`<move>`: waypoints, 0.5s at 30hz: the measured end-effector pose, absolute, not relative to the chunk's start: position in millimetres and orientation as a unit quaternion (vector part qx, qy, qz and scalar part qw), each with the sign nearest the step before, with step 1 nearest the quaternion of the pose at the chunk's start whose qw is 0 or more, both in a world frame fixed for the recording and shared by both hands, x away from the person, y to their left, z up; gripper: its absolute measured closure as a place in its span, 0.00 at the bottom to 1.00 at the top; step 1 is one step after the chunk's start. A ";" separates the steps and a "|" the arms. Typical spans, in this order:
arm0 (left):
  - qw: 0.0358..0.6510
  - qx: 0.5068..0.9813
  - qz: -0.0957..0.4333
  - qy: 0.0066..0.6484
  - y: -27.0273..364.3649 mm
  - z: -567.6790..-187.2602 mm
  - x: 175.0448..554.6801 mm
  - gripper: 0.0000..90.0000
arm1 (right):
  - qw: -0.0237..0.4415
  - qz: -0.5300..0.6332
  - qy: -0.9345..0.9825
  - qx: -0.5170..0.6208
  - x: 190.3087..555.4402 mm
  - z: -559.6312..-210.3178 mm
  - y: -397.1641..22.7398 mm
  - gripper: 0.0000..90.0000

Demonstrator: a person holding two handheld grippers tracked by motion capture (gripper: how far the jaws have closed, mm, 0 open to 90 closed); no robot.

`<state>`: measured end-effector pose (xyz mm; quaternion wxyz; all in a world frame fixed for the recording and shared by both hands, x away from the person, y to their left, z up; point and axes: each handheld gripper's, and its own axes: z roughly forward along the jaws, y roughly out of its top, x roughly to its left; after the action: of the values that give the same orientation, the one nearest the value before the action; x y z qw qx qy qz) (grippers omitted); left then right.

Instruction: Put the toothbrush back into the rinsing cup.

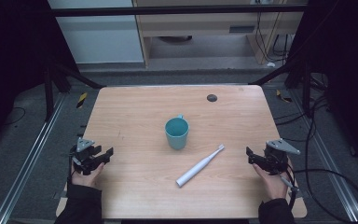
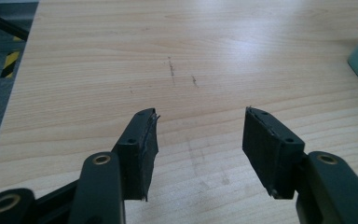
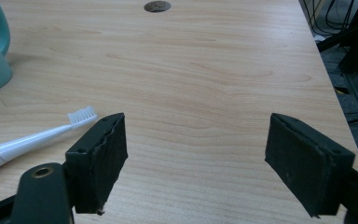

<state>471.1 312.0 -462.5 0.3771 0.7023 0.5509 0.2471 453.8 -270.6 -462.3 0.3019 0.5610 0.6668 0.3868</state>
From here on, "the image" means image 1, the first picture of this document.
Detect dark curtain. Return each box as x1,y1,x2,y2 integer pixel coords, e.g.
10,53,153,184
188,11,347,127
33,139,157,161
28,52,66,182
0,0,79,153
283,0,358,175

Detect thick black gripper cable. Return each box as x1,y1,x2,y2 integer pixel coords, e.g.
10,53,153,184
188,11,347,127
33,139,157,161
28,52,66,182
279,168,358,224

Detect black horizontal frame bar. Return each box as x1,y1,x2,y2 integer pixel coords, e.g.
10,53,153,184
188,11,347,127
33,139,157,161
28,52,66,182
47,3,310,19

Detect metal floor rail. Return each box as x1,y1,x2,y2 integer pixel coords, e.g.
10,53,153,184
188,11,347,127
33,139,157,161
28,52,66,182
0,92,67,224
288,89,358,223

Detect person's left hand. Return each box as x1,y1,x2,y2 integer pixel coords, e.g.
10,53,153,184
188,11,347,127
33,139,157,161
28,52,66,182
71,161,105,189

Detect yellow black floor tape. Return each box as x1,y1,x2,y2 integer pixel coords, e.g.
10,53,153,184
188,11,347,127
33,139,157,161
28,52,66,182
275,89,294,104
76,91,89,109

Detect hanging black desk cables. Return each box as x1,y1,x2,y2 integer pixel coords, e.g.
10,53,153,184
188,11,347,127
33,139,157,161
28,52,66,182
254,11,291,63

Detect teal cup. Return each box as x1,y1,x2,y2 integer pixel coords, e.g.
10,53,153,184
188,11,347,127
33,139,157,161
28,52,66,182
164,114,190,151

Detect person's right hand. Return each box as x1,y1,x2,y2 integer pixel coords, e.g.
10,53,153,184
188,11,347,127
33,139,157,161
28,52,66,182
252,159,295,201

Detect thin black floor cable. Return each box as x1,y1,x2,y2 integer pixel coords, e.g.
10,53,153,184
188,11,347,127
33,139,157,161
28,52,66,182
4,106,27,127

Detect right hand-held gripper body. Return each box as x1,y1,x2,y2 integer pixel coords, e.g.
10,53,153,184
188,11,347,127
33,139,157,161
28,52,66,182
260,138,302,176

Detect white electric toothbrush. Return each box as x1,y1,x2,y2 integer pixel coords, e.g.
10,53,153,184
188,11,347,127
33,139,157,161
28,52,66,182
175,144,226,189

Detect black floor cables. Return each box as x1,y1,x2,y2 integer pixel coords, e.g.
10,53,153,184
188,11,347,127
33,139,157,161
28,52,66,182
273,94,330,171

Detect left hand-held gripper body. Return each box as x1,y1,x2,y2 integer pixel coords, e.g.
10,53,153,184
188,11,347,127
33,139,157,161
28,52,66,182
69,137,104,175

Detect black metal stand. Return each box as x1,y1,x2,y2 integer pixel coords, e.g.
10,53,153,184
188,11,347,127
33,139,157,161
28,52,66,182
42,57,106,123
248,54,328,117

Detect white cabinet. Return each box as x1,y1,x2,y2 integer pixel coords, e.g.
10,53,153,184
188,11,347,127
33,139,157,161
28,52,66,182
47,0,145,65

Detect light wooden desk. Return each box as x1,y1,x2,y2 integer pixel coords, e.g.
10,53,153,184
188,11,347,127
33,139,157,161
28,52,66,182
131,0,310,68

